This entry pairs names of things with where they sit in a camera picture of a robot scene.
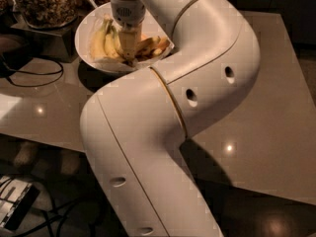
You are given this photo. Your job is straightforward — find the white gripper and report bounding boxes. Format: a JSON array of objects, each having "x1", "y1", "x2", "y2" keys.
[{"x1": 111, "y1": 0, "x2": 145, "y2": 60}]

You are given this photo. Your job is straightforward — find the yellow banana bunch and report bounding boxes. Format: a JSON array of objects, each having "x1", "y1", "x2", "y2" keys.
[{"x1": 90, "y1": 14, "x2": 125, "y2": 63}]

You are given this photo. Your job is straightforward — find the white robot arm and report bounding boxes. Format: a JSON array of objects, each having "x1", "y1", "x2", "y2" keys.
[{"x1": 80, "y1": 0, "x2": 260, "y2": 237}]

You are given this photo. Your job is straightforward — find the loose bananas in bowl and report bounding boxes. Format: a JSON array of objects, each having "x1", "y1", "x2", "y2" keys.
[{"x1": 135, "y1": 36, "x2": 170, "y2": 61}]

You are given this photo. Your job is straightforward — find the white ceramic bowl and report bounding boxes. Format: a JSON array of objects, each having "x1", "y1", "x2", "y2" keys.
[{"x1": 75, "y1": 3, "x2": 174, "y2": 76}]

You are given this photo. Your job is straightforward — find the grey metal stand block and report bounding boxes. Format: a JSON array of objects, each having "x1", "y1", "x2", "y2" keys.
[{"x1": 12, "y1": 16, "x2": 79, "y2": 63}]

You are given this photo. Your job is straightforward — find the glass jar of granola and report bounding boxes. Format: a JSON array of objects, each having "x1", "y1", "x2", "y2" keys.
[{"x1": 14, "y1": 0, "x2": 77, "y2": 29}]

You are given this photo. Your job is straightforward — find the beige socked right foot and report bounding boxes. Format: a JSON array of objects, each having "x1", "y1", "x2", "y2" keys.
[{"x1": 60, "y1": 149, "x2": 81, "y2": 176}]

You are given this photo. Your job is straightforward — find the beige socked foot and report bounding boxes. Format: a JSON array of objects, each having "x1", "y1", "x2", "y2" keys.
[
  {"x1": 60, "y1": 149, "x2": 81, "y2": 176},
  {"x1": 14, "y1": 141, "x2": 39, "y2": 168}
]

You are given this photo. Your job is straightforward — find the beige socked left foot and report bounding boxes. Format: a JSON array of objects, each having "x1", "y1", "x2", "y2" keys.
[{"x1": 14, "y1": 141, "x2": 39, "y2": 168}]

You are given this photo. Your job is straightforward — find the silver black box on floor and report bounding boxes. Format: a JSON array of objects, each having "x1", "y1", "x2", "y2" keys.
[{"x1": 0, "y1": 176, "x2": 40, "y2": 231}]

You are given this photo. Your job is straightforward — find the black cable on table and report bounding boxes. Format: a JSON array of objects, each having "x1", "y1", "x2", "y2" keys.
[{"x1": 0, "y1": 55, "x2": 64, "y2": 89}]

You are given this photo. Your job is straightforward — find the black cables on floor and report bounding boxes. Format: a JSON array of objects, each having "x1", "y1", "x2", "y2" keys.
[{"x1": 13, "y1": 181, "x2": 100, "y2": 237}]

